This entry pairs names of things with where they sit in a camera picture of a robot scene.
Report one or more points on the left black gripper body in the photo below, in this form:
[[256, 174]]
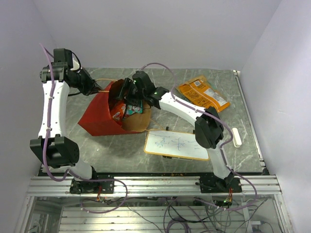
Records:
[[83, 81]]

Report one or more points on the red paper bag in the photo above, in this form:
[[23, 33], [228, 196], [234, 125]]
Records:
[[106, 115]]

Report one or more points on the orange Fox's candy packet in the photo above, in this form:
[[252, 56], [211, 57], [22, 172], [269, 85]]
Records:
[[118, 110]]

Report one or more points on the aluminium rail frame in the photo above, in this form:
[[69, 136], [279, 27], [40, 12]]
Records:
[[152, 186]]

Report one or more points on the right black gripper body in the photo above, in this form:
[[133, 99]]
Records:
[[134, 95]]

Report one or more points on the white whiteboard eraser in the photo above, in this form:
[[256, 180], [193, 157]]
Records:
[[236, 138]]

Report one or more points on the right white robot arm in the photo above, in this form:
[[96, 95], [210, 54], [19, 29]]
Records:
[[208, 128]]

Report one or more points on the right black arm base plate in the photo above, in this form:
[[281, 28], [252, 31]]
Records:
[[211, 184]]

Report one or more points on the small whiteboard orange frame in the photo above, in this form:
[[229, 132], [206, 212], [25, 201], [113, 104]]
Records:
[[174, 144]]

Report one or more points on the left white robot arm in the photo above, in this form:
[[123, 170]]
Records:
[[58, 154]]

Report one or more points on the orange striped snack packet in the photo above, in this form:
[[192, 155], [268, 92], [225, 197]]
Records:
[[200, 92]]

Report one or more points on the teal Fox's candy packet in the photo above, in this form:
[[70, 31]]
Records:
[[133, 109]]

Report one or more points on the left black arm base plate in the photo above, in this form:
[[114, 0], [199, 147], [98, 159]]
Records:
[[83, 187]]

